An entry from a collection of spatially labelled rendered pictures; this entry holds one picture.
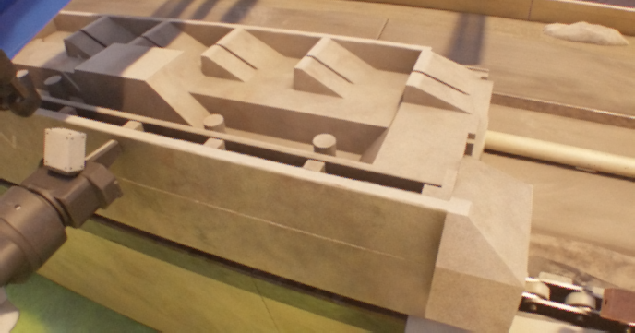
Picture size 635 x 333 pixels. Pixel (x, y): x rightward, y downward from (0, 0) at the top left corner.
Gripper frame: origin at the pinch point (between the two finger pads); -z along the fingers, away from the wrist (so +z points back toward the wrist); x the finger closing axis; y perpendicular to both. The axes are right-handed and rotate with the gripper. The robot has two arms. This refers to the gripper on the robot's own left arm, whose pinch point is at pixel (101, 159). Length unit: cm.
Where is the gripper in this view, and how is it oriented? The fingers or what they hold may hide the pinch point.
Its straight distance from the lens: 63.7
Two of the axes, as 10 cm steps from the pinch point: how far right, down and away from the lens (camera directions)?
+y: -0.5, -7.8, -6.2
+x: 9.2, 2.0, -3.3
